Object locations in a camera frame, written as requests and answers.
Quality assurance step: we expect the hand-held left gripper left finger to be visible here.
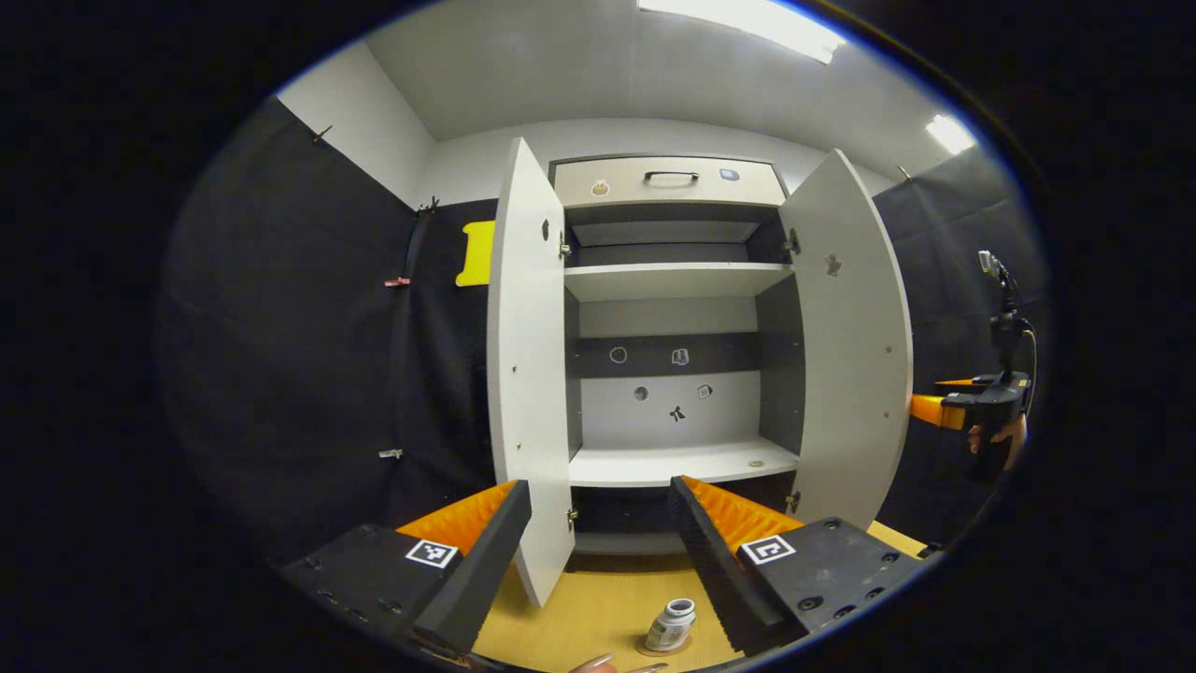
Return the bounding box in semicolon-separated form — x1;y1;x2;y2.
280;480;534;655

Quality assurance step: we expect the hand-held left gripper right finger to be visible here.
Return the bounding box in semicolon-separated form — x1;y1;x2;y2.
668;475;935;655

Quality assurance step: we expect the white plastic bottle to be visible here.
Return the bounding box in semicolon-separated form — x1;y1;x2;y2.
645;598;697;652

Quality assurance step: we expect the white cabinet door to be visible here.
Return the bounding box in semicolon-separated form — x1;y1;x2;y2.
486;137;577;609
778;150;915;531

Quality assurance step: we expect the round brown coaster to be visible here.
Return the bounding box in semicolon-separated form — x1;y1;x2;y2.
635;628;694;657

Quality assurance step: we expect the white and grey cabinet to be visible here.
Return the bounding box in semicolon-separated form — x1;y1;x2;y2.
547;154;804;571

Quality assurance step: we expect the white cabinet shelf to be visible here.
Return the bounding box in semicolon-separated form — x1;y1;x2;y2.
563;263;795;302

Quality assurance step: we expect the white cabinet drawer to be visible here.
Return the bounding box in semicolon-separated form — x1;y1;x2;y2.
553;157;788;208

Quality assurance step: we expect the black backdrop cloth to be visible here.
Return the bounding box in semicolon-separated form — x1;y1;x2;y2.
159;98;498;566
874;145;1049;548

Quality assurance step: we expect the small ceiling light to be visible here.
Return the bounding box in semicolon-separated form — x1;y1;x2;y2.
925;114;977;155

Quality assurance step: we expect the long ceiling light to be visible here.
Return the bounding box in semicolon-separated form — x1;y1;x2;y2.
638;0;847;64

